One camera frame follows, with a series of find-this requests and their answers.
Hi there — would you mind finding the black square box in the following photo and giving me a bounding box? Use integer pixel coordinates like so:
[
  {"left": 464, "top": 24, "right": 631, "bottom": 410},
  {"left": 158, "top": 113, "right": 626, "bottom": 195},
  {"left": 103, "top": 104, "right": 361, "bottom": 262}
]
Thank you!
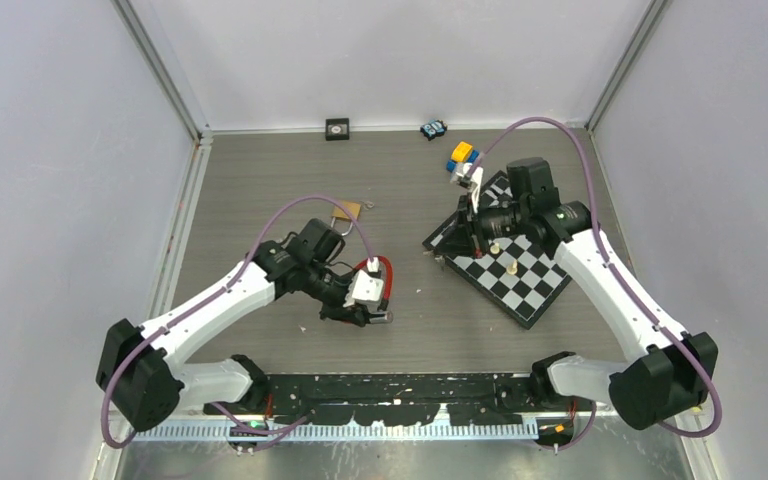
[{"left": 324, "top": 118, "right": 351, "bottom": 141}]

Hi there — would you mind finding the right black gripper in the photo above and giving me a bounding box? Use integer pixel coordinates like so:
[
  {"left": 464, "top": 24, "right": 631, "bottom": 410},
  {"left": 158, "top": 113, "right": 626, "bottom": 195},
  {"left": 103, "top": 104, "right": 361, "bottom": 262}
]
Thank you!
[{"left": 435, "top": 190, "right": 531, "bottom": 259}]

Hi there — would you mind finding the large brass padlock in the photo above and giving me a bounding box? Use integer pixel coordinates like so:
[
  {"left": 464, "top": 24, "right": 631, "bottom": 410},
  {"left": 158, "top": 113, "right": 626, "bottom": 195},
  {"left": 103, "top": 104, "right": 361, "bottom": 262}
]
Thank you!
[{"left": 330, "top": 201, "right": 363, "bottom": 237}]

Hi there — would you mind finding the black white chessboard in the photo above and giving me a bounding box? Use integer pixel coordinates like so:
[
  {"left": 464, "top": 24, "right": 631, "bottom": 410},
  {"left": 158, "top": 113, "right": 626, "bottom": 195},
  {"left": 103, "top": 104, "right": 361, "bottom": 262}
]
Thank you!
[{"left": 422, "top": 170, "right": 574, "bottom": 331}]

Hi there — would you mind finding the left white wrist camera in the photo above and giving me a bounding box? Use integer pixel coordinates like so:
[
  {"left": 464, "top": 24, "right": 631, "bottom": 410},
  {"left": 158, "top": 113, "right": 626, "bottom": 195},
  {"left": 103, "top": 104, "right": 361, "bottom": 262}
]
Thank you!
[{"left": 344, "top": 270, "right": 385, "bottom": 311}]

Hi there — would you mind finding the small blue toy car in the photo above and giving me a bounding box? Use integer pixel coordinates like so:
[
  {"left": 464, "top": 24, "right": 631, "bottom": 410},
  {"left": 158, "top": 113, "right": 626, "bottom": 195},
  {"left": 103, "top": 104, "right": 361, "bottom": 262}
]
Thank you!
[{"left": 419, "top": 119, "right": 448, "bottom": 141}]

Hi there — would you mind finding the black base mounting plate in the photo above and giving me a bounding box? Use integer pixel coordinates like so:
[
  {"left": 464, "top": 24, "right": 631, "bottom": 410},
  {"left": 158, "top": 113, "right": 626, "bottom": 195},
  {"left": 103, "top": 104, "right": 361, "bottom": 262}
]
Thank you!
[{"left": 221, "top": 373, "right": 592, "bottom": 427}]

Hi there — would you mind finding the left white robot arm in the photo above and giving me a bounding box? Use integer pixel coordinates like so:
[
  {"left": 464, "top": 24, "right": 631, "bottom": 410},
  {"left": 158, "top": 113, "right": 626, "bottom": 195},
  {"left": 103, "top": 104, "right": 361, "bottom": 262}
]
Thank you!
[{"left": 96, "top": 219, "right": 392, "bottom": 433}]

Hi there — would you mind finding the red cable lock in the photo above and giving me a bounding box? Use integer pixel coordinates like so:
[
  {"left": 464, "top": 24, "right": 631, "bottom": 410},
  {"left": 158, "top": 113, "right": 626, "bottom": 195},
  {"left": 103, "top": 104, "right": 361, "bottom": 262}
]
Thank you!
[{"left": 346, "top": 256, "right": 394, "bottom": 325}]

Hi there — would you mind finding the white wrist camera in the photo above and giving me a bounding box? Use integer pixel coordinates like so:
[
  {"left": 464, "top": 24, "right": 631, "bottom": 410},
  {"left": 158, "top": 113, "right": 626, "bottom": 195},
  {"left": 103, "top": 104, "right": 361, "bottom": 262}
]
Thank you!
[
  {"left": 344, "top": 270, "right": 385, "bottom": 311},
  {"left": 450, "top": 156, "right": 484, "bottom": 213}
]

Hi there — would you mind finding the yellow blue toy car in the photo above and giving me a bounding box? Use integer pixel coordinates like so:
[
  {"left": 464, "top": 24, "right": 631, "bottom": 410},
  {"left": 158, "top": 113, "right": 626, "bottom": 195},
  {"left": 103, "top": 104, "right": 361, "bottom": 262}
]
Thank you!
[{"left": 446, "top": 141, "right": 480, "bottom": 173}]

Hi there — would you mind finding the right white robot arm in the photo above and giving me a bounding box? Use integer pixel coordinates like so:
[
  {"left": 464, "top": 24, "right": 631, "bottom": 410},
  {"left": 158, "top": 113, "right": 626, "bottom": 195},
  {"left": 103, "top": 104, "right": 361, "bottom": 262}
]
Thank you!
[{"left": 434, "top": 157, "right": 722, "bottom": 437}]

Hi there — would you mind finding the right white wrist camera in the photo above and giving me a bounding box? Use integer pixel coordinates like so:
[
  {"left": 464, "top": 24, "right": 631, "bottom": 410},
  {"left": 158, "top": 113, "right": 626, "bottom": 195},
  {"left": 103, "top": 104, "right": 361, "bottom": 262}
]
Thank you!
[{"left": 450, "top": 156, "right": 484, "bottom": 213}]

